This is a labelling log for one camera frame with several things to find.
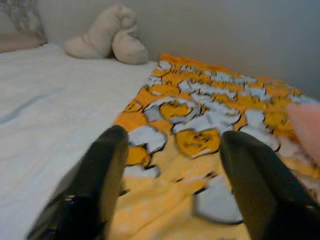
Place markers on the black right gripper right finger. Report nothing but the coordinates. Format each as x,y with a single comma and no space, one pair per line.
262,190

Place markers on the white bed sheet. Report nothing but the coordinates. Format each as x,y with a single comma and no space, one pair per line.
55,107

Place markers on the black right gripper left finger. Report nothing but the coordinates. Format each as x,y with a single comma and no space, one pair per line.
90,185

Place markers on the orange cartoon print blanket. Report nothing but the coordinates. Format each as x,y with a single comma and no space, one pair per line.
200,120

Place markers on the beige plush toy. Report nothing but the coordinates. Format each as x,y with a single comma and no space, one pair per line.
107,37

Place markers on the pink bunny print pillow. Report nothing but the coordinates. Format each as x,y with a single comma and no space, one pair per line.
308,127

